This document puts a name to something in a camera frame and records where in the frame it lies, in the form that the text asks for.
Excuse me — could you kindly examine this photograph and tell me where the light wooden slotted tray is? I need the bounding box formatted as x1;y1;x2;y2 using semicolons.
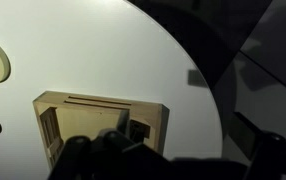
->
32;90;171;171

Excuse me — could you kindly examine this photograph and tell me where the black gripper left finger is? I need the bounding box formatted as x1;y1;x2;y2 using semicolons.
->
47;109;171;180

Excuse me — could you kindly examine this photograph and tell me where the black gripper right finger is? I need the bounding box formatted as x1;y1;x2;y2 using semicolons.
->
231;112;286;180

